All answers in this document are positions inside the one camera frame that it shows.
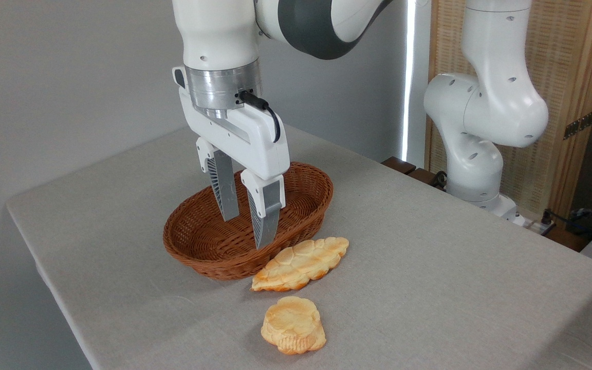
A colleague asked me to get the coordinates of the wooden woven folding screen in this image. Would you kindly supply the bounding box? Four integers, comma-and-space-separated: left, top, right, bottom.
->
426, 0, 592, 217

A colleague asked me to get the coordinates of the grey tablecloth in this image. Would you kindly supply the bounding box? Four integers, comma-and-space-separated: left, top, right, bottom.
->
7, 122, 592, 370

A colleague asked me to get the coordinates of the round golden bread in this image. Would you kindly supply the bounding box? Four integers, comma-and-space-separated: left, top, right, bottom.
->
261, 296, 326, 355

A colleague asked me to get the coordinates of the long leaf-shaped bread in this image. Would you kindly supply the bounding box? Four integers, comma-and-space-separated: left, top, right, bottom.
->
251, 236, 349, 292

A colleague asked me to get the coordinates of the black cable bundle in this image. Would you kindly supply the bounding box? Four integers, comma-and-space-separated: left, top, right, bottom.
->
552, 207, 592, 243

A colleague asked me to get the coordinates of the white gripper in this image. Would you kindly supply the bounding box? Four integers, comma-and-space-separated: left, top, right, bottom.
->
173, 66, 290, 250

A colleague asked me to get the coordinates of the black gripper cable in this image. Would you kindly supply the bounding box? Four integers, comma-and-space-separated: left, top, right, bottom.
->
238, 90, 281, 143

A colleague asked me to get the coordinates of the dark metal screen hinge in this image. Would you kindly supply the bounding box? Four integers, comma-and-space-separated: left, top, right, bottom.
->
563, 110, 592, 140

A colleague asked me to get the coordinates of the white power strip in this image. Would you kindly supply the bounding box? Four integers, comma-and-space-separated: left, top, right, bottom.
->
524, 219, 557, 237

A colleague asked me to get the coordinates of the brown oval wicker basket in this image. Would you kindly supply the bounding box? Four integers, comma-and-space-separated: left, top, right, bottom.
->
163, 161, 334, 281

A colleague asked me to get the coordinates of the dark brown wooden block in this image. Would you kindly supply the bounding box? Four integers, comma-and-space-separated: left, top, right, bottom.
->
381, 157, 417, 175
408, 168, 445, 189

